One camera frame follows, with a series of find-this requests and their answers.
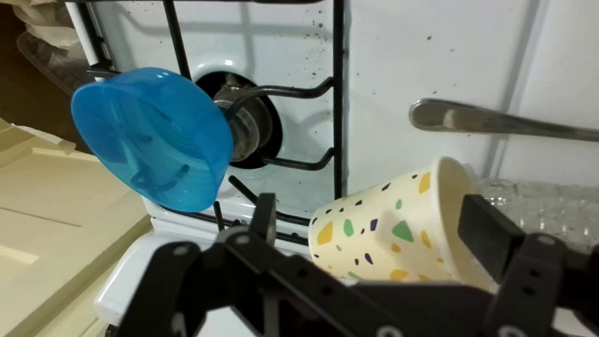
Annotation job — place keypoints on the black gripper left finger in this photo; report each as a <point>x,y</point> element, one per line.
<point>269,293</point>

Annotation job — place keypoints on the speckled paper cup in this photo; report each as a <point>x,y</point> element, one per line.
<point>402,229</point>

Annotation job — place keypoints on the black stove top grate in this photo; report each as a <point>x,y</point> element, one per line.
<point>275,70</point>

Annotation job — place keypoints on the clear plastic bag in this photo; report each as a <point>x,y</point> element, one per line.
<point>567,212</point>

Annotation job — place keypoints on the blue plastic bowl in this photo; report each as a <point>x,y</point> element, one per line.
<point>159,134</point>

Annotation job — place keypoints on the white gas stove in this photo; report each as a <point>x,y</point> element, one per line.
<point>529,59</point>

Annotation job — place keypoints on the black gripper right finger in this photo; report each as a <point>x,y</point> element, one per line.
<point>535,276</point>

